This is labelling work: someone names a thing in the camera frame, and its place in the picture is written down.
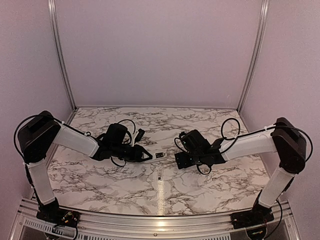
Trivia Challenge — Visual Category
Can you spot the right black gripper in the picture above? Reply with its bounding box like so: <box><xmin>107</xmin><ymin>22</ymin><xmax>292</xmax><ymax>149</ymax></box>
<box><xmin>175</xmin><ymin>150</ymin><xmax>205</xmax><ymax>169</ymax></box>

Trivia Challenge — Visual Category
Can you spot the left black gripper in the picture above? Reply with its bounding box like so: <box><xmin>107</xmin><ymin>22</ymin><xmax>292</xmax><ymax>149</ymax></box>
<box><xmin>111</xmin><ymin>142</ymin><xmax>153</xmax><ymax>163</ymax></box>

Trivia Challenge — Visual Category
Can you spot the white remote control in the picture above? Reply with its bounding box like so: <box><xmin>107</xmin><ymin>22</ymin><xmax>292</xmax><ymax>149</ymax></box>
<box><xmin>145</xmin><ymin>150</ymin><xmax>168</xmax><ymax>163</ymax></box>

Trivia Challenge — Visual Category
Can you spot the white battery cover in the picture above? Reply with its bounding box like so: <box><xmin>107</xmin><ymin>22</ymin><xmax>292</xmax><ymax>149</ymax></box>
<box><xmin>156</xmin><ymin>168</ymin><xmax>164</xmax><ymax>181</ymax></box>

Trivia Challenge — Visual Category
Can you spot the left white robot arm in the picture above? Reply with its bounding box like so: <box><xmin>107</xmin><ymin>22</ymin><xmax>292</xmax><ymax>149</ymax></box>
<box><xmin>13</xmin><ymin>110</ymin><xmax>153</xmax><ymax>223</ymax></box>

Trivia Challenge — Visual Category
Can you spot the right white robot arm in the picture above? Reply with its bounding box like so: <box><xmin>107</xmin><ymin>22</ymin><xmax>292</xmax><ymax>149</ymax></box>
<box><xmin>174</xmin><ymin>117</ymin><xmax>313</xmax><ymax>224</ymax></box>

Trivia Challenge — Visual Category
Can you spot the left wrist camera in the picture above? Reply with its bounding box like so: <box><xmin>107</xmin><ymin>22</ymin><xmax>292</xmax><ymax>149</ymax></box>
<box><xmin>131</xmin><ymin>128</ymin><xmax>145</xmax><ymax>146</ymax></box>

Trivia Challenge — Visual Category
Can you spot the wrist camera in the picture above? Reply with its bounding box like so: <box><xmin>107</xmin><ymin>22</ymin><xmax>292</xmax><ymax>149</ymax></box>
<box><xmin>178</xmin><ymin>131</ymin><xmax>187</xmax><ymax>144</ymax></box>
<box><xmin>131</xmin><ymin>128</ymin><xmax>145</xmax><ymax>146</ymax></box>

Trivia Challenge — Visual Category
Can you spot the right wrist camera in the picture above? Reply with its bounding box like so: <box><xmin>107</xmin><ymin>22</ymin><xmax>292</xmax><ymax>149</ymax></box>
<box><xmin>178</xmin><ymin>131</ymin><xmax>187</xmax><ymax>144</ymax></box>

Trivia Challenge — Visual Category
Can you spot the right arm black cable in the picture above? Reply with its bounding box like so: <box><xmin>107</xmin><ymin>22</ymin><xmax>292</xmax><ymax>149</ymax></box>
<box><xmin>173</xmin><ymin>117</ymin><xmax>315</xmax><ymax>176</ymax></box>

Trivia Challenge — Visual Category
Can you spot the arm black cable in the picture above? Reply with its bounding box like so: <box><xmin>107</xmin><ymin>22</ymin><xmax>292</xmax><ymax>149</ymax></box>
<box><xmin>13</xmin><ymin>113</ymin><xmax>136</xmax><ymax>167</ymax></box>
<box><xmin>173</xmin><ymin>117</ymin><xmax>315</xmax><ymax>176</ymax></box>

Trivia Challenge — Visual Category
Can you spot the front aluminium rail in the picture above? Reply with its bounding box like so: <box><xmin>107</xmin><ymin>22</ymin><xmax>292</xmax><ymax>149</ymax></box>
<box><xmin>14</xmin><ymin>202</ymin><xmax>298</xmax><ymax>240</ymax></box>

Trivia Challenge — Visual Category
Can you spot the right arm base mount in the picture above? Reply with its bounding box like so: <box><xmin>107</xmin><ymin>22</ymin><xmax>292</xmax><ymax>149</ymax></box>
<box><xmin>230</xmin><ymin>207</ymin><xmax>275</xmax><ymax>229</ymax></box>

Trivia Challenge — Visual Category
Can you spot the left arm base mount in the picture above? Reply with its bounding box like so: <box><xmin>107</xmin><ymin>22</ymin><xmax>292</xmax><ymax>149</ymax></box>
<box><xmin>36</xmin><ymin>208</ymin><xmax>80</xmax><ymax>228</ymax></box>

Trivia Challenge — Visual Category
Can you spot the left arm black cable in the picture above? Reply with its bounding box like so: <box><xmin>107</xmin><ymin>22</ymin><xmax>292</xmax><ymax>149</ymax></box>
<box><xmin>13</xmin><ymin>113</ymin><xmax>136</xmax><ymax>167</ymax></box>

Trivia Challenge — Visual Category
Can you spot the left aluminium frame post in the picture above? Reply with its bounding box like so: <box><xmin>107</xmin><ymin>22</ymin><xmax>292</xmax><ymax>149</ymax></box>
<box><xmin>47</xmin><ymin>0</ymin><xmax>77</xmax><ymax>111</ymax></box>

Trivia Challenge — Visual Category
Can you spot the aluminium frame post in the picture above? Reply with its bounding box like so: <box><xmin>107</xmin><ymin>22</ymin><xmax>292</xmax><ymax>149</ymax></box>
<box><xmin>47</xmin><ymin>0</ymin><xmax>77</xmax><ymax>111</ymax></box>
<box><xmin>236</xmin><ymin>0</ymin><xmax>270</xmax><ymax>115</ymax></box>

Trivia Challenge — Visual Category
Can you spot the right aluminium frame post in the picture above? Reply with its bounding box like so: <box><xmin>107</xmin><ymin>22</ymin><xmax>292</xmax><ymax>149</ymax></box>
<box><xmin>236</xmin><ymin>0</ymin><xmax>270</xmax><ymax>115</ymax></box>

